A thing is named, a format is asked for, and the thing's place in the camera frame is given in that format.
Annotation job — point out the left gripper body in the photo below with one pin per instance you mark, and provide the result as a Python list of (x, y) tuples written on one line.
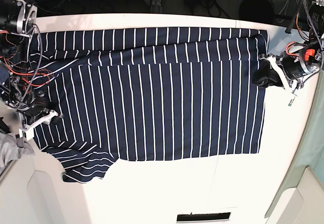
[(297, 63)]

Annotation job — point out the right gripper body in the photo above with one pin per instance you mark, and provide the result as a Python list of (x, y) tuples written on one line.
[(35, 106)]

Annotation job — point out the navy white striped t-shirt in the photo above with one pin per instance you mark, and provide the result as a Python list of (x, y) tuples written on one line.
[(148, 94)]

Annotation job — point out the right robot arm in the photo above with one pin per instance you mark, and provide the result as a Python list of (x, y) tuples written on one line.
[(21, 56)]

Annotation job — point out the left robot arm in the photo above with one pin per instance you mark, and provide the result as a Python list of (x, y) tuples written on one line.
[(308, 19)]

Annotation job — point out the grey cloth pile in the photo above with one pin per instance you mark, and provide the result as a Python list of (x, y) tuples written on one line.
[(12, 148)]

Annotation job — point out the green fabric at right edge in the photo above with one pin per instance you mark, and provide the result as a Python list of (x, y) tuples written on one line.
[(299, 198)]

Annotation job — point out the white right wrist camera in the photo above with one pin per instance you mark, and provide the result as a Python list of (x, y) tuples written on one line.
[(28, 134)]

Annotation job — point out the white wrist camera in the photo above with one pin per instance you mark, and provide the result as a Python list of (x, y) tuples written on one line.
[(293, 97), (28, 134)]

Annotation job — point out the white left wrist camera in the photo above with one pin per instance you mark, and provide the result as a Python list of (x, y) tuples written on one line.
[(293, 97)]

